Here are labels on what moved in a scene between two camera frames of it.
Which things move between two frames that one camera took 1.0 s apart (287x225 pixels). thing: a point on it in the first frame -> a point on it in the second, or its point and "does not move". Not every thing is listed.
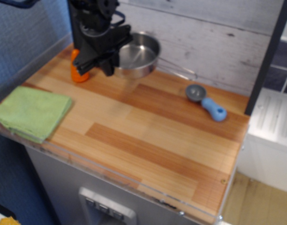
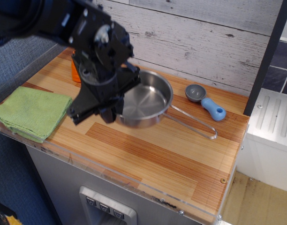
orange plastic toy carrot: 75,76 does not move
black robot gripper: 96,41 -> 100,85
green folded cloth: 33,113 does not move
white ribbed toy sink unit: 267,154 does not move
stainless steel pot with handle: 139,58 -> 145,106
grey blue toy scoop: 197,92 does not move
